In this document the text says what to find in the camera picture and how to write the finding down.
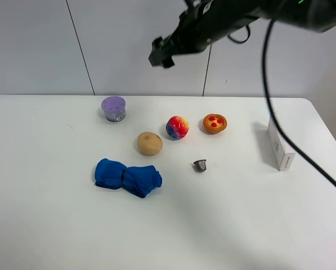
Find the toy fruit tart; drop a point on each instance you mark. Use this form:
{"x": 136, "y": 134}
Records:
{"x": 215, "y": 123}

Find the small grey metal cup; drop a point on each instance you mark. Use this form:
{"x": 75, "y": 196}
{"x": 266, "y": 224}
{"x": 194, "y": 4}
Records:
{"x": 200, "y": 165}

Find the beige potato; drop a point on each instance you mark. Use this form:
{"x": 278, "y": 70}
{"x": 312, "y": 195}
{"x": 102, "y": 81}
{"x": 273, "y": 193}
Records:
{"x": 149, "y": 143}

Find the rainbow coloured ball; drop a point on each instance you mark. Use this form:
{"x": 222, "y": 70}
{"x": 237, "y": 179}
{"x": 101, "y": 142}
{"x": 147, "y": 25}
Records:
{"x": 177, "y": 127}

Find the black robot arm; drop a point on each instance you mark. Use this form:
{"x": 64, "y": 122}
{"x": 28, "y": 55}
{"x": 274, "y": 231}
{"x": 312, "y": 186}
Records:
{"x": 318, "y": 16}

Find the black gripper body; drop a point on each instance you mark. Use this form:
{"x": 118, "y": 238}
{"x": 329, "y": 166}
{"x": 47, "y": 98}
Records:
{"x": 199, "y": 27}

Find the blue bundled cloth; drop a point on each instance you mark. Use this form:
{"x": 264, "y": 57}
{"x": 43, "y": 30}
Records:
{"x": 139, "y": 181}

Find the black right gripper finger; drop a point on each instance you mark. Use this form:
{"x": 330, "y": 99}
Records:
{"x": 157, "y": 58}

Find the white cardboard box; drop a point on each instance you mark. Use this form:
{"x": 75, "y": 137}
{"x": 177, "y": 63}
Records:
{"x": 284, "y": 154}

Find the purple lidded round container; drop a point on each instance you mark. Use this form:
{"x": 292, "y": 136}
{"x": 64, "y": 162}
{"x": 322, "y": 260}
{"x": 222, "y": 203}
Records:
{"x": 114, "y": 108}

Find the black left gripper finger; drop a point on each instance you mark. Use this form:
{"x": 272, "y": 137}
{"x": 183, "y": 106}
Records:
{"x": 162, "y": 45}

